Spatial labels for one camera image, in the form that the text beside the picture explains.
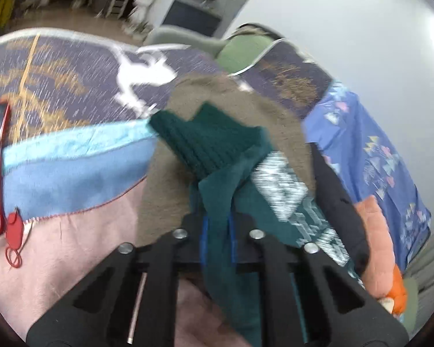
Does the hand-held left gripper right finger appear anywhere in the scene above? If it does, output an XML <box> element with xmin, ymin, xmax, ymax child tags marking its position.
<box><xmin>228</xmin><ymin>213</ymin><xmax>409</xmax><ymax>347</ymax></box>

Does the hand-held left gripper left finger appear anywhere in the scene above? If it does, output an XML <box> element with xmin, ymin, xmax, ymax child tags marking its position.
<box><xmin>25</xmin><ymin>211</ymin><xmax>210</xmax><ymax>347</ymax></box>

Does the dark green knit sweater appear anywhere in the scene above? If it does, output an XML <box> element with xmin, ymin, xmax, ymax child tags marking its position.
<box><xmin>150</xmin><ymin>103</ymin><xmax>366</xmax><ymax>347</ymax></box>

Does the black garment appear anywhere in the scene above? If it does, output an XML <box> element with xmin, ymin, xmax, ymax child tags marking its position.
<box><xmin>309</xmin><ymin>143</ymin><xmax>371</xmax><ymax>275</ymax></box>

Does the blue blanket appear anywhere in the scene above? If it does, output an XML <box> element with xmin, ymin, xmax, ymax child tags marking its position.
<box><xmin>0</xmin><ymin>119</ymin><xmax>160</xmax><ymax>225</ymax></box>

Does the peach quilted jacket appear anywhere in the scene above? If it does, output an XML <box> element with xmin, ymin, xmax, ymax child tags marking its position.
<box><xmin>354</xmin><ymin>195</ymin><xmax>396</xmax><ymax>297</ymax></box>

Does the brown fleece garment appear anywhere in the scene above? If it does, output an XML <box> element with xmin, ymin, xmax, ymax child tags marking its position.
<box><xmin>135</xmin><ymin>72</ymin><xmax>317</xmax><ymax>246</ymax></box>

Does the blue triangle print duvet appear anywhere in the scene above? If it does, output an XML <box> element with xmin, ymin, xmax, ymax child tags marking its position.
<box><xmin>302</xmin><ymin>80</ymin><xmax>433</xmax><ymax>272</ymax></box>

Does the green pillow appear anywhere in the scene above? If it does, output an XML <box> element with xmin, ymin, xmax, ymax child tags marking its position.
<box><xmin>217</xmin><ymin>34</ymin><xmax>275</xmax><ymax>76</ymax></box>

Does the grey cloth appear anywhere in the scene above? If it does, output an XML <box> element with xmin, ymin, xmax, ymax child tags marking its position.
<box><xmin>407</xmin><ymin>229</ymin><xmax>434</xmax><ymax>333</ymax></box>

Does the grey chair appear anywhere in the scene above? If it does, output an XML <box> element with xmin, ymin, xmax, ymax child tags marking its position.
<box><xmin>145</xmin><ymin>25</ymin><xmax>227</xmax><ymax>58</ymax></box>

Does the purple deer print blanket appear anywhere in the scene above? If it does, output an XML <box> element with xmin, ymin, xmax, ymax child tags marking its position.
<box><xmin>0</xmin><ymin>29</ymin><xmax>339</xmax><ymax>152</ymax></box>

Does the dark cabinet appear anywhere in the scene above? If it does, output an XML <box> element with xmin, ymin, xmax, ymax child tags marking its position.
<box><xmin>164</xmin><ymin>0</ymin><xmax>236</xmax><ymax>38</ymax></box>

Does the red phone strap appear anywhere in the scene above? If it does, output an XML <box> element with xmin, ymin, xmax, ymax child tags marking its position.
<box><xmin>5</xmin><ymin>208</ymin><xmax>24</xmax><ymax>268</ymax></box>

